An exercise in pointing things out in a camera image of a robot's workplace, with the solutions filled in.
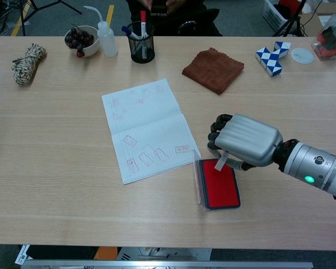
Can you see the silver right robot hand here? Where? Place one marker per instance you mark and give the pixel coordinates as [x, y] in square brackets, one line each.
[249, 140]

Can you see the small rubber stamp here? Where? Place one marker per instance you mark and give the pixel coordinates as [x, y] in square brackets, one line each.
[220, 164]

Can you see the open lined notebook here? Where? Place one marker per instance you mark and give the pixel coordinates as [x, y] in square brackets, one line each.
[148, 131]

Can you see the red ink pad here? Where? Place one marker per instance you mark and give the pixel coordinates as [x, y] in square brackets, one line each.
[219, 187]

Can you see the brown folded cloth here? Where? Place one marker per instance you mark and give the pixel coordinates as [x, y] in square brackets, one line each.
[212, 70]

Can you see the blue white snake cube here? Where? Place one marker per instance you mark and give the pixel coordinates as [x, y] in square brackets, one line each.
[270, 60]

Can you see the round clear plastic lid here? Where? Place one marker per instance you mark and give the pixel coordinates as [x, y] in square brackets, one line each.
[302, 56]

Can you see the clear box with orange items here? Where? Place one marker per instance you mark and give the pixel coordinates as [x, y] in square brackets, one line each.
[330, 45]

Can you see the black tripod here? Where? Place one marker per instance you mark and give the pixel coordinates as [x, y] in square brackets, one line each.
[292, 21]
[23, 16]

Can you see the white plastic basket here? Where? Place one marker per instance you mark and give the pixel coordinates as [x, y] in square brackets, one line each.
[274, 15]

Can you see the person in black clothes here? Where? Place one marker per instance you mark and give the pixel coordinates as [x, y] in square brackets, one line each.
[190, 19]

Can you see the brown cardboard box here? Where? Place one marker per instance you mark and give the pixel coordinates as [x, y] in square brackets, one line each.
[310, 21]

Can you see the black mesh pen holder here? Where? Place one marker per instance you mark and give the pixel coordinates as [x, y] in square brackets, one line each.
[142, 54]

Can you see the black phone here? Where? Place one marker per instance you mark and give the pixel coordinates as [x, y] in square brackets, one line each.
[159, 10]

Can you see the red capped marker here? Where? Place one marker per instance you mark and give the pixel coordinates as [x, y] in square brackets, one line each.
[143, 22]

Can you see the blue capped marker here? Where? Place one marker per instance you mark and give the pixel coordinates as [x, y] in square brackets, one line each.
[128, 31]

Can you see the clear plastic squeeze bottle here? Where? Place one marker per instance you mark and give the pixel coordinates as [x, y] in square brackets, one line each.
[107, 42]

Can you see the white bowl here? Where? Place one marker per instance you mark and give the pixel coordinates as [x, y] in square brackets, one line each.
[89, 50]

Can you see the dark grape bunch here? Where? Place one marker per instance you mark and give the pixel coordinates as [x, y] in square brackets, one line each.
[78, 39]

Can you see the white paper label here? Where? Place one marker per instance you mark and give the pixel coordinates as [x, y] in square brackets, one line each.
[23, 255]

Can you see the aluminium rail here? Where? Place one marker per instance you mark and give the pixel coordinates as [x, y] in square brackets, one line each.
[168, 265]

